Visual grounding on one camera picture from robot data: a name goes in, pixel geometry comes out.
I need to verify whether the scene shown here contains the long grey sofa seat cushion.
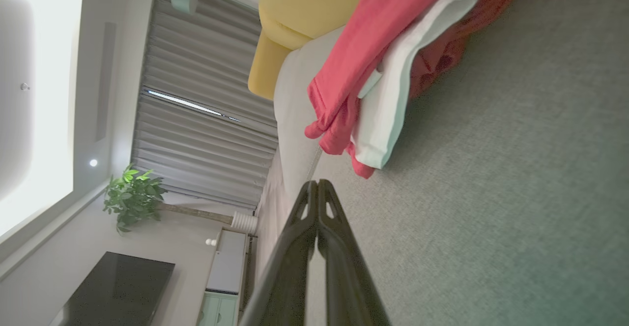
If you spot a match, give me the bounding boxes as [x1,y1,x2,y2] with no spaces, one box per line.
[272,26,345,204]

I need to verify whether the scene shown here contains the narrow yellow sofa backrest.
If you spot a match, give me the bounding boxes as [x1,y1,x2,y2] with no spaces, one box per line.
[259,6,313,51]

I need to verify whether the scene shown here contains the red basketball jersey white sleeves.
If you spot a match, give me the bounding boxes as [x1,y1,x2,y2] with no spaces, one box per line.
[305,0,481,179]

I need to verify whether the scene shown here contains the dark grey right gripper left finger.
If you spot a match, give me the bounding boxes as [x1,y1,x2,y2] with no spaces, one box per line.
[238,180,319,326]

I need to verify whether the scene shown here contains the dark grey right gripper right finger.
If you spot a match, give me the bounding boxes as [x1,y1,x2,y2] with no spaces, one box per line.
[317,179,391,326]

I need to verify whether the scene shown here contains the grey and green TV cabinet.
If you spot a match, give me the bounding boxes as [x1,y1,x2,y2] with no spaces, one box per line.
[197,228,249,326]

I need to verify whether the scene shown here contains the low yellow sofa end backrest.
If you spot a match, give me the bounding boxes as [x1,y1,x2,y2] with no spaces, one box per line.
[248,31,293,101]

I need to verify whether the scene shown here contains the grey pleated curtain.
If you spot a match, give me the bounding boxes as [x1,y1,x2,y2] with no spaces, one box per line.
[130,0,279,211]

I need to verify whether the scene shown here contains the black flat television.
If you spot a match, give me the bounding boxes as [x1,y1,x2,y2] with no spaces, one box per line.
[49,251,176,326]

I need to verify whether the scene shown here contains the large grey chaise seat cushion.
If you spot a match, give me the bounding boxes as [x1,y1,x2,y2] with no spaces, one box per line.
[305,0,629,326]

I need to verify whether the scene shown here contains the white ribbed plant pot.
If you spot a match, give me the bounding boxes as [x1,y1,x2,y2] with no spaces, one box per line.
[230,211,259,235]

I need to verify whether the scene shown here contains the green potted tree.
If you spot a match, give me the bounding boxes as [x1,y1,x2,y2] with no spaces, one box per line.
[102,164,234,236]

